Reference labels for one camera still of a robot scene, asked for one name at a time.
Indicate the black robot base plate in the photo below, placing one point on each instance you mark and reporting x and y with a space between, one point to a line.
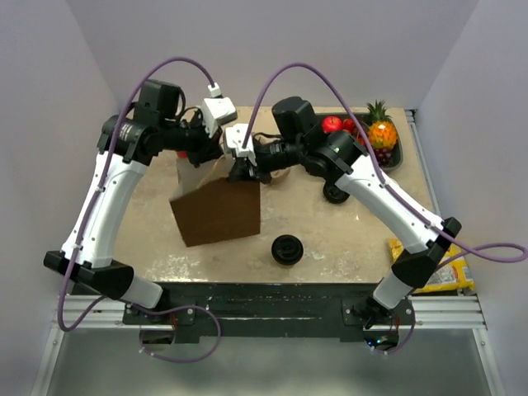
342 311

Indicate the grey fruit tray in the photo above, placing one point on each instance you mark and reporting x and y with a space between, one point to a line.
364 119

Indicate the yellow snack bag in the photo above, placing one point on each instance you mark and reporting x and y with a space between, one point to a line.
454 276

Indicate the brown paper bag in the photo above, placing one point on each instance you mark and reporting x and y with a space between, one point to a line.
209 206

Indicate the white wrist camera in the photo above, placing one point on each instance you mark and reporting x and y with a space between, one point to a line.
217 110
234 137

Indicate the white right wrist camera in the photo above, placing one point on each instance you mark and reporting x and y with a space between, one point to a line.
234 137

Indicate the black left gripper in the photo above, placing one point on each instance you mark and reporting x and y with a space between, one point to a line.
209 148

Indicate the red apple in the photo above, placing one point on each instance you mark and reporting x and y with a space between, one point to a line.
331 124

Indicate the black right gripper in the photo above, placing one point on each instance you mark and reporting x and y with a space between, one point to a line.
243 170

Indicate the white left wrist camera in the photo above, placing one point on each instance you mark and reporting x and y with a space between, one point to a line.
217 110

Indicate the aluminium frame rail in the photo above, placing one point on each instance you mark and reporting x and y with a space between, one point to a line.
430 312

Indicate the black coffee cup lid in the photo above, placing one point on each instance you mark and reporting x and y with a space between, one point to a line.
287 250

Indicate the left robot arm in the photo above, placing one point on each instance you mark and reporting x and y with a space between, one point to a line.
152 123

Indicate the pineapple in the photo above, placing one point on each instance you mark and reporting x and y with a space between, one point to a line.
382 133

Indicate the bunch of dark red grapes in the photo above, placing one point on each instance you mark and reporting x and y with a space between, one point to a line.
384 156

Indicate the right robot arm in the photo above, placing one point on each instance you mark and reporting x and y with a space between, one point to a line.
342 161

